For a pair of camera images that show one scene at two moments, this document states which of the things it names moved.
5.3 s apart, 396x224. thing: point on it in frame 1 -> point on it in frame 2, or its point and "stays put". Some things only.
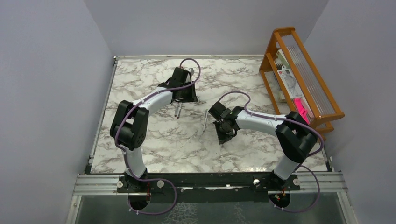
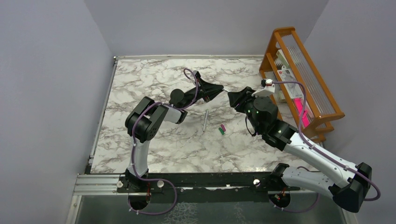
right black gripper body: (224, 134) -> (243, 101)
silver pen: (205, 119) stays put
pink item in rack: (301, 110) stays put
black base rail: (165, 188) stays put
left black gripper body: (184, 96) -> (200, 89)
